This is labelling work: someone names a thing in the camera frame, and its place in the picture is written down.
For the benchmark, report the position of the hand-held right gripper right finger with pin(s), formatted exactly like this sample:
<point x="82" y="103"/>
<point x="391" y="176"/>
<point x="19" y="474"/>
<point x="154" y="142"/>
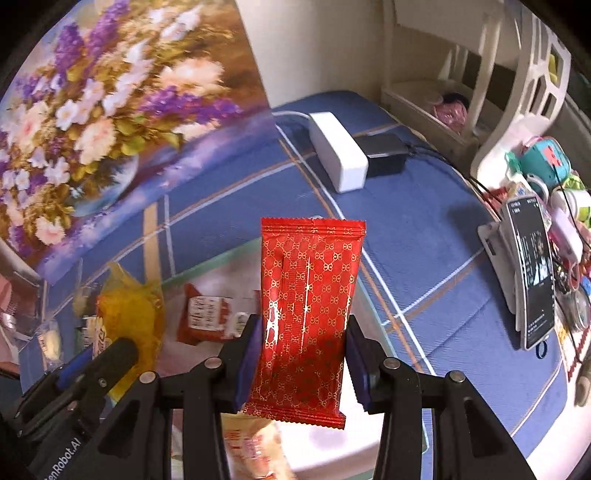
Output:
<point x="358" y="374"/>

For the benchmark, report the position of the pink wrapped flower bouquet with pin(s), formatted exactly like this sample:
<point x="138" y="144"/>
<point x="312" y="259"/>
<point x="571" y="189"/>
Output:
<point x="18" y="309"/>

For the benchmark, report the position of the yellow packet with red label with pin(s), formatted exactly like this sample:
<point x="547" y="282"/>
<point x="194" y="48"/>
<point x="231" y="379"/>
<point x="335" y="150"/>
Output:
<point x="131" y="309"/>

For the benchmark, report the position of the teal toy case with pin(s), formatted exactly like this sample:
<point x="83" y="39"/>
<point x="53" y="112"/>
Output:
<point x="547" y="159"/>

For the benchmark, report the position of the black power adapter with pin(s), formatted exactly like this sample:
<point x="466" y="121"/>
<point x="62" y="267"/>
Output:
<point x="383" y="154"/>

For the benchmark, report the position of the white phone stand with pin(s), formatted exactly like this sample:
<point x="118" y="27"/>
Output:
<point x="496" y="263"/>

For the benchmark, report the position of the white power strip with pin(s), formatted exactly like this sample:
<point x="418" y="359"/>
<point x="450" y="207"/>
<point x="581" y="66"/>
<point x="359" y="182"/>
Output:
<point x="339" y="152"/>

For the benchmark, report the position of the pink white small case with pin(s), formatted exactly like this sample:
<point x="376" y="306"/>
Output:
<point x="565" y="235"/>

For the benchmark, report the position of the red gold-patterned snack packet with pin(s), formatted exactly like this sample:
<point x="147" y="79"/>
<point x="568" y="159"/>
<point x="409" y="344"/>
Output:
<point x="304" y="314"/>

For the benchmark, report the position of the pink item under chair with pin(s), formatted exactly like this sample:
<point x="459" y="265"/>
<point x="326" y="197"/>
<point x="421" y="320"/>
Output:
<point x="451" y="110"/>

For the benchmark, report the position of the flower painting poster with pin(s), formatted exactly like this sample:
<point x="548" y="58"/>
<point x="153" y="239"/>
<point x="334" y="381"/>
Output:
<point x="115" y="115"/>

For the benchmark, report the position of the white wooden chair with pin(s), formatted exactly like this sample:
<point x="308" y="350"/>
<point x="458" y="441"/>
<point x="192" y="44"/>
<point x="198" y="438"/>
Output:
<point x="498" y="69"/>

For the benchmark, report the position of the clear packet pale yellow cake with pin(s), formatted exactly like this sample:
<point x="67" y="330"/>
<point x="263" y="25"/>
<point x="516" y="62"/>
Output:
<point x="51" y="341"/>

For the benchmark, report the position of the red packet with gold figure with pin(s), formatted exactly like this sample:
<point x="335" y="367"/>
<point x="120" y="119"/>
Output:
<point x="207" y="316"/>

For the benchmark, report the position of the cream packet with black script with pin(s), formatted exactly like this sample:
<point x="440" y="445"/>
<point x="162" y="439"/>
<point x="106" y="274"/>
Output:
<point x="254" y="450"/>

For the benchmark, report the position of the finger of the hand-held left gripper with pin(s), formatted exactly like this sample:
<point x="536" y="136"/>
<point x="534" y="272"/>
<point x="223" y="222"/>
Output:
<point x="69" y="371"/>
<point x="115" y="364"/>

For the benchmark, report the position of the shallow teal cardboard box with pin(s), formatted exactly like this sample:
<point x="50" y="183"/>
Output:
<point x="323" y="443"/>

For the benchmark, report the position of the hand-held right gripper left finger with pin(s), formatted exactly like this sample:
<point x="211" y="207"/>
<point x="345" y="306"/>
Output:
<point x="244" y="369"/>

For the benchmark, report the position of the black smartphone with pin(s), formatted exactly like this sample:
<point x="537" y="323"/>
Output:
<point x="533" y="272"/>

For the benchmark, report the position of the beige slipper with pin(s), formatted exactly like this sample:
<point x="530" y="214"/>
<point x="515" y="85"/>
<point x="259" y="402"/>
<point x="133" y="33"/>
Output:
<point x="584" y="390"/>

